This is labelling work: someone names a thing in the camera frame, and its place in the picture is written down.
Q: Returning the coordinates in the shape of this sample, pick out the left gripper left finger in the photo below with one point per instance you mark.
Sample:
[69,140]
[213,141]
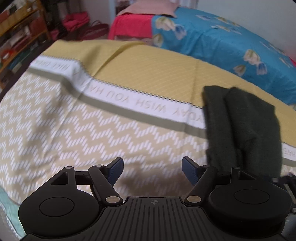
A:
[103,179]

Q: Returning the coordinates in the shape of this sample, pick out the wooden shelf with clutter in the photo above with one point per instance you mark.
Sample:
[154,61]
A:
[23,29]

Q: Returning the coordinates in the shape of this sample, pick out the blue floral quilt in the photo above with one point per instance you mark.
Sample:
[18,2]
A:
[229,46]

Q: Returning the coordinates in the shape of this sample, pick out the dark green knit sweater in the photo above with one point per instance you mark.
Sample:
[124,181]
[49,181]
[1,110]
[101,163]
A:
[243,131]

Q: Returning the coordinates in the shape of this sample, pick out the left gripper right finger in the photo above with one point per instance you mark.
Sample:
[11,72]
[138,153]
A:
[202,179]

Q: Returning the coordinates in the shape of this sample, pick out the red blanket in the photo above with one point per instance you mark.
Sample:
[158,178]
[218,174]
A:
[131,25]

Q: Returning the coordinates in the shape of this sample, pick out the pink clothes pile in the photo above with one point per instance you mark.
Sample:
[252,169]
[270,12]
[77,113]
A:
[70,24]

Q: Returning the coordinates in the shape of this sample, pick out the yellow beige patterned bedspread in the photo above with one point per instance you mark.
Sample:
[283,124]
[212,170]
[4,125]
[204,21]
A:
[86,103]

